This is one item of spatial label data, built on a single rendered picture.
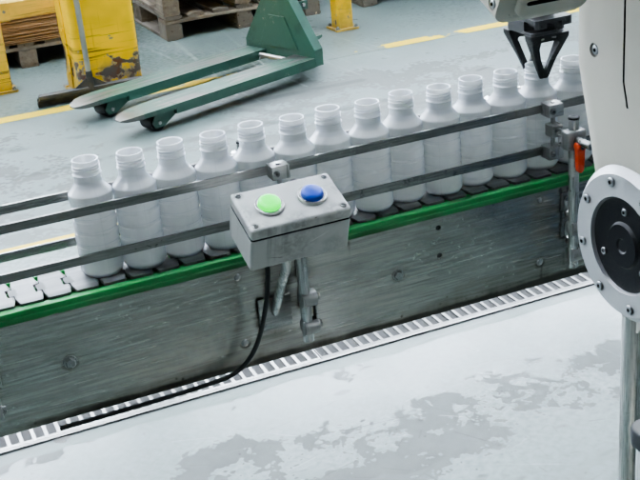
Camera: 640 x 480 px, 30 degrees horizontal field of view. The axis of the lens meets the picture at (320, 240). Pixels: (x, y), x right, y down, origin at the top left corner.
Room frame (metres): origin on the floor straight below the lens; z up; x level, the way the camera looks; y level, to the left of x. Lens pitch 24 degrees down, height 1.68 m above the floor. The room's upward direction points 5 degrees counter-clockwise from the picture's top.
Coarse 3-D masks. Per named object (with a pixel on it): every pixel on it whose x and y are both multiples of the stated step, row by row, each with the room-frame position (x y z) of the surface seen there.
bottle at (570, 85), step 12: (564, 60) 1.79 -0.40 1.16; (576, 60) 1.81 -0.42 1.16; (564, 72) 1.78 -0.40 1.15; (576, 72) 1.78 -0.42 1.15; (564, 84) 1.78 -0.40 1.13; (576, 84) 1.77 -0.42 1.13; (564, 96) 1.77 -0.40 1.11; (564, 108) 1.77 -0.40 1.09; (576, 108) 1.77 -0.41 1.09; (564, 120) 1.77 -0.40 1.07; (588, 132) 1.78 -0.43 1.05; (564, 156) 1.77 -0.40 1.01; (588, 156) 1.77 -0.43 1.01
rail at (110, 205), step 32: (576, 96) 1.76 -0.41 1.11; (448, 128) 1.67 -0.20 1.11; (320, 160) 1.60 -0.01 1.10; (512, 160) 1.71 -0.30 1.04; (64, 192) 1.54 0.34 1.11; (160, 192) 1.51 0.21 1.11; (352, 192) 1.62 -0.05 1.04; (32, 224) 1.45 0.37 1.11; (224, 224) 1.54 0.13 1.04; (0, 256) 1.50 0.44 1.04; (96, 256) 1.48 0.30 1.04
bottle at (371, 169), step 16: (368, 112) 1.65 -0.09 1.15; (352, 128) 1.66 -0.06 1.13; (368, 128) 1.64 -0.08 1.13; (384, 128) 1.65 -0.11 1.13; (352, 144) 1.65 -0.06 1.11; (352, 160) 1.65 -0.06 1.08; (368, 160) 1.64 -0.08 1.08; (384, 160) 1.64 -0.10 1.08; (368, 176) 1.64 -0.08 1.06; (384, 176) 1.64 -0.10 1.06; (384, 192) 1.64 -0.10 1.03; (368, 208) 1.64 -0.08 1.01; (384, 208) 1.64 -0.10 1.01
